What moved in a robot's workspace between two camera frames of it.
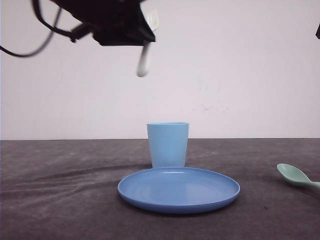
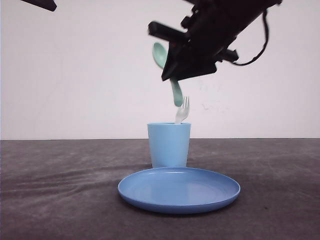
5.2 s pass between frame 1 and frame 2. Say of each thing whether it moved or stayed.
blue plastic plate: stayed
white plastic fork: moved
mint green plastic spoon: moved
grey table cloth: stayed
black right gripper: moved
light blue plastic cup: stayed
